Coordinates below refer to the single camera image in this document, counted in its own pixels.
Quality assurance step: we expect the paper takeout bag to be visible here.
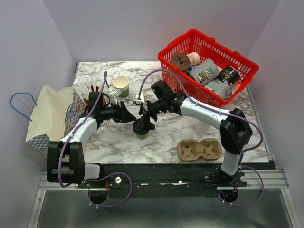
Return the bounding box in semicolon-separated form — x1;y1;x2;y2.
10;85;86;157

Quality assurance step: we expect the white straws bundle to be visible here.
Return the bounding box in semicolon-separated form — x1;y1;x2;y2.
73;75;100;100

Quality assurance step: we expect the pink patterned cup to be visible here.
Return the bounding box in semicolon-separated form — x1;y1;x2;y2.
186;52;200;66

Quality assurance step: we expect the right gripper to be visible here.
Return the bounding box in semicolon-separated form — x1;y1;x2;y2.
138;99;166;132

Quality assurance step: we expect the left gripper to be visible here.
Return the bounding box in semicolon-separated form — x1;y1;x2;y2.
100;101;137;124

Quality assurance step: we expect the grey crumpled pouch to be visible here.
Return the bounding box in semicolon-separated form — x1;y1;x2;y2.
205;79;232;99

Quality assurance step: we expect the black coffee lid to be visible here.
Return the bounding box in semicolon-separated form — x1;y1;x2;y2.
133;119;150;135

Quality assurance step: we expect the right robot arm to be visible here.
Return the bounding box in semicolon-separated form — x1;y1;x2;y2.
133;80;253;186

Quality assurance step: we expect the brown cardboard disc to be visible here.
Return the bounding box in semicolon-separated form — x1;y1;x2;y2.
170;52;191;72

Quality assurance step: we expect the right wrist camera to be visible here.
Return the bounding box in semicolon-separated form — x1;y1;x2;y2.
133;93;146;105

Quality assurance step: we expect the black coffee can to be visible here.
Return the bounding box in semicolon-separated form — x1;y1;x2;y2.
215;66;240;85

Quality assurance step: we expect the cardboard cup carrier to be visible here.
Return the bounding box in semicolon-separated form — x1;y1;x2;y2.
177;138;223;162

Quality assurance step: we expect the grey coffee bag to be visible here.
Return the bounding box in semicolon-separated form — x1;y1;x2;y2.
190;59;219;85

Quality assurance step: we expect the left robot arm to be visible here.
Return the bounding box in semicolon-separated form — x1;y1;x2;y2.
47;92;136;188

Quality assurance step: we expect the purple cable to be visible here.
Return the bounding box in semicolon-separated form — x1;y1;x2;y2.
57;70;133;209
138;69;265;208

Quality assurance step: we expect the red ribbed cup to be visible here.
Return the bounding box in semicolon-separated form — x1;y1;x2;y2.
82;85;100;105

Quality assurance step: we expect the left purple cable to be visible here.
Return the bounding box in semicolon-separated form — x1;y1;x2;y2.
57;70;133;209

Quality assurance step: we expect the red plastic basket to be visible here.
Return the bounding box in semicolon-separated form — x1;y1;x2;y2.
158;29;259;108

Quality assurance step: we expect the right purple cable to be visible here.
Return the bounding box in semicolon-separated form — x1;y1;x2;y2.
138;69;265;208

